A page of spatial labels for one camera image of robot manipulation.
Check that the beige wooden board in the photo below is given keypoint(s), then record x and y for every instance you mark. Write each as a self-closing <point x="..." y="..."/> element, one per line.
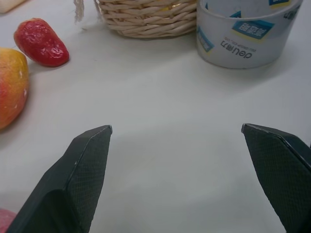
<point x="8" y="4"/>

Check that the white tape roll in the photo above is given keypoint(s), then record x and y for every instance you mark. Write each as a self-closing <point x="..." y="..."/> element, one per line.
<point x="243" y="36"/>

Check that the wicker basket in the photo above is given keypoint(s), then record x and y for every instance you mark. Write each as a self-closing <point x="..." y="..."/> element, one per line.
<point x="148" y="17"/>

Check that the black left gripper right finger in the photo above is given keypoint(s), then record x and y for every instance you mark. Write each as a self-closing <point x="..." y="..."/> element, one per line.
<point x="281" y="174"/>

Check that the red toy strawberry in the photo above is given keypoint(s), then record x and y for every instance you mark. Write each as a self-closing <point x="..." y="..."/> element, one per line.
<point x="40" y="42"/>

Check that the yellow red toy mango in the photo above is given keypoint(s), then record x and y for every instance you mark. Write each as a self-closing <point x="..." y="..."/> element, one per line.
<point x="11" y="87"/>

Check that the pink object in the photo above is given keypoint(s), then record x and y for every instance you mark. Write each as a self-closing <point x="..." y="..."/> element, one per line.
<point x="6" y="218"/>

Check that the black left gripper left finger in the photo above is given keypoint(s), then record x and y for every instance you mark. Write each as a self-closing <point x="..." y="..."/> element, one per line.
<point x="80" y="179"/>

